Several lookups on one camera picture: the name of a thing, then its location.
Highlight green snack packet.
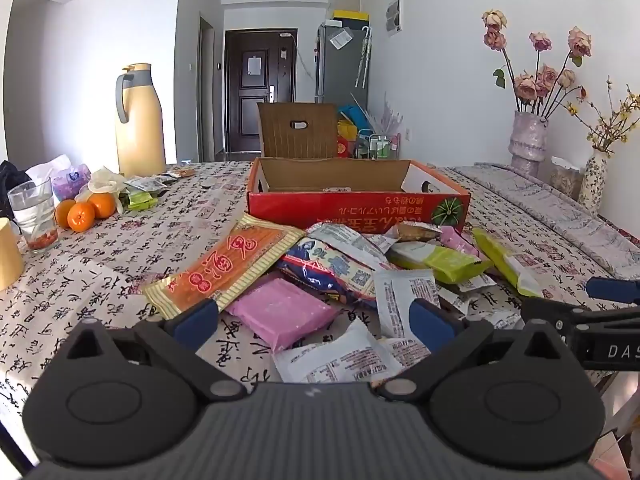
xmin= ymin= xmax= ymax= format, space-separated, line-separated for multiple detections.
xmin=387 ymin=241 xmax=495 ymax=285

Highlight white wall panel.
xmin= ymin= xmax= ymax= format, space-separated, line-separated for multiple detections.
xmin=384 ymin=0 xmax=404 ymax=35

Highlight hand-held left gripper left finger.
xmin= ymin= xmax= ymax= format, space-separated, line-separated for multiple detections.
xmin=60 ymin=298 xmax=247 ymax=403

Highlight yellow blue bag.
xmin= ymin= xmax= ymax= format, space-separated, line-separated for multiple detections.
xmin=337 ymin=104 xmax=371 ymax=139

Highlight yellow-green long snack packet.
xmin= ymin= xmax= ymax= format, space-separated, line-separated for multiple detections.
xmin=472 ymin=227 xmax=545 ymax=298

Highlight dried lavender bunch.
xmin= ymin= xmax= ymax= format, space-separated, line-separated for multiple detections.
xmin=367 ymin=92 xmax=404 ymax=134

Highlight speckled vase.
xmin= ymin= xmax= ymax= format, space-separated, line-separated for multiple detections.
xmin=578 ymin=149 xmax=609 ymax=217

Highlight dark brown door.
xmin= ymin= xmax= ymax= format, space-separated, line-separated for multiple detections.
xmin=223 ymin=29 xmax=299 ymax=155

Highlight yellow flower branches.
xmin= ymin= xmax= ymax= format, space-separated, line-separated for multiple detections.
xmin=564 ymin=76 xmax=640 ymax=155

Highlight brown cookie packet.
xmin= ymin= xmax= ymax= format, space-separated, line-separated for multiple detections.
xmin=394 ymin=220 xmax=444 ymax=242

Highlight pink textured vase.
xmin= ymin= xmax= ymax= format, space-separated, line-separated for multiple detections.
xmin=508 ymin=110 xmax=550 ymax=178

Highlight black bag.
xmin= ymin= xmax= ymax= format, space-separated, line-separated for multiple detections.
xmin=0 ymin=160 xmax=33 ymax=221

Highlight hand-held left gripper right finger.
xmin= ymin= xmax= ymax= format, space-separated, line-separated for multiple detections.
xmin=372 ymin=298 xmax=572 ymax=403

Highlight white grey small packet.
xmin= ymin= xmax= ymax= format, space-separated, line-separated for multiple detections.
xmin=124 ymin=175 xmax=169 ymax=193

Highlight yellow cup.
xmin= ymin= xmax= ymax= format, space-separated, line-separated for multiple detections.
xmin=0 ymin=217 xmax=25 ymax=292

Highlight white printed snack packet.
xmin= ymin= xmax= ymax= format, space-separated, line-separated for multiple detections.
xmin=373 ymin=268 xmax=442 ymax=339
xmin=272 ymin=319 xmax=418 ymax=385

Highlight purple tissue pack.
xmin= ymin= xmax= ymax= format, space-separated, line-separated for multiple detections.
xmin=26 ymin=154 xmax=93 ymax=204

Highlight wire storage rack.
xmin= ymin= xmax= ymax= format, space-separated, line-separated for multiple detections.
xmin=356 ymin=129 xmax=402 ymax=161

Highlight glass cup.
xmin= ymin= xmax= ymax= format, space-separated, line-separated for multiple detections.
xmin=7 ymin=176 xmax=60 ymax=254

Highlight grey refrigerator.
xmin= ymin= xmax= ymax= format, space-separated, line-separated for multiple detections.
xmin=314 ymin=22 xmax=372 ymax=107

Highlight yellow thermos jug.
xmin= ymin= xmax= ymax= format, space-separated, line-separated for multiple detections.
xmin=115 ymin=63 xmax=167 ymax=179

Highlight white folded umbrella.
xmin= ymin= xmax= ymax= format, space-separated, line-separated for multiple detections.
xmin=354 ymin=25 xmax=374 ymax=89

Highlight small green packet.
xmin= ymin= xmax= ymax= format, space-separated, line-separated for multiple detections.
xmin=124 ymin=192 xmax=159 ymax=212

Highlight orange gold snack packet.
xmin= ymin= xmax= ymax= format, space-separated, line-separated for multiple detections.
xmin=142 ymin=212 xmax=307 ymax=320

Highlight grey folded blanket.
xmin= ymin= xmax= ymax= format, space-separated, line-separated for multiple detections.
xmin=452 ymin=162 xmax=640 ymax=281

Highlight blue white noodle bag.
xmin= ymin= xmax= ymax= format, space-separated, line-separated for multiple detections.
xmin=276 ymin=222 xmax=397 ymax=307

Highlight light pink small packet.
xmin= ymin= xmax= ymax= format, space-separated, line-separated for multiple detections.
xmin=439 ymin=225 xmax=482 ymax=257

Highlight dried roses bouquet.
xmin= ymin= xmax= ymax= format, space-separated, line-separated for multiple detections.
xmin=481 ymin=9 xmax=594 ymax=117

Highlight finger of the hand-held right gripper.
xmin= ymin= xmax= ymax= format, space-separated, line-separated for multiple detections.
xmin=519 ymin=297 xmax=588 ymax=333
xmin=586 ymin=276 xmax=640 ymax=307

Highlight pink snack packet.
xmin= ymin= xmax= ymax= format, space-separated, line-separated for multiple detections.
xmin=225 ymin=274 xmax=342 ymax=352

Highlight cream plastic bag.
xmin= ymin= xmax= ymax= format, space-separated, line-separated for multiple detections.
xmin=88 ymin=167 xmax=127 ymax=215

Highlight red cardboard box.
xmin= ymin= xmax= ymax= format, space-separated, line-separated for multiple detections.
xmin=246 ymin=157 xmax=472 ymax=233

